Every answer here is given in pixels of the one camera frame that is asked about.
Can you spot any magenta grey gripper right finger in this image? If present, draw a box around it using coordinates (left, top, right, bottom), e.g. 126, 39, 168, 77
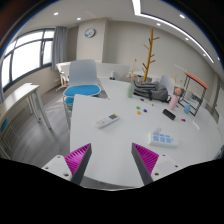
131, 143, 159, 185

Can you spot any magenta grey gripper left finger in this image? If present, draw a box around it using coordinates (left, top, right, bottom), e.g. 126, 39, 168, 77
65, 144, 92, 185

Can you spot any black smartphone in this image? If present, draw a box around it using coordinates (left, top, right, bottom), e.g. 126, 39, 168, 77
162, 109, 176, 120

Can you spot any white remote control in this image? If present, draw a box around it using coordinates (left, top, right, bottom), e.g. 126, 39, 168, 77
95, 114, 119, 129

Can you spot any black marker pen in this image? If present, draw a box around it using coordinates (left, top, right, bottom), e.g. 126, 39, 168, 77
140, 98, 154, 106

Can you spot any pink bottle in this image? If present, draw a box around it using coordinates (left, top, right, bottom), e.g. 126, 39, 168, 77
169, 95, 179, 110

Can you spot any blue small bottle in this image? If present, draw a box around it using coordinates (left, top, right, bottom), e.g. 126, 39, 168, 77
184, 104, 191, 114

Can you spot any grey backpack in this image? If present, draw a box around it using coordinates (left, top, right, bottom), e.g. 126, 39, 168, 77
134, 81, 169, 102

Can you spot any pale green cup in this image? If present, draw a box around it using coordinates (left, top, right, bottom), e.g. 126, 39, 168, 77
127, 83, 134, 98

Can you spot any white chair behind table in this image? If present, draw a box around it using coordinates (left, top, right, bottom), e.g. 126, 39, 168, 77
160, 75, 175, 96

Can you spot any white side desk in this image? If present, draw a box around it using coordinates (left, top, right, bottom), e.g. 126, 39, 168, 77
0, 82, 53, 160

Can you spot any white chair blue seat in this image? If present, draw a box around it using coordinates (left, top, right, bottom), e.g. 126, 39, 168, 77
63, 59, 101, 126

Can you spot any wooden coat tree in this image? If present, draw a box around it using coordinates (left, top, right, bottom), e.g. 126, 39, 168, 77
142, 28, 159, 82

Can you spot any grey curtain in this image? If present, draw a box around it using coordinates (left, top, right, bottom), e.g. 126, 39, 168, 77
52, 26, 67, 70

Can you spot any large dark-framed window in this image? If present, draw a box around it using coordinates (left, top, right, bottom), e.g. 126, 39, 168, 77
0, 28, 55, 91

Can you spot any black frame orange-top rack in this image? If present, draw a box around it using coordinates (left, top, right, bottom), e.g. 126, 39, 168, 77
178, 72, 208, 115

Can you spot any round wall clock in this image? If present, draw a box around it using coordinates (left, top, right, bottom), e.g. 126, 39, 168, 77
84, 28, 96, 38

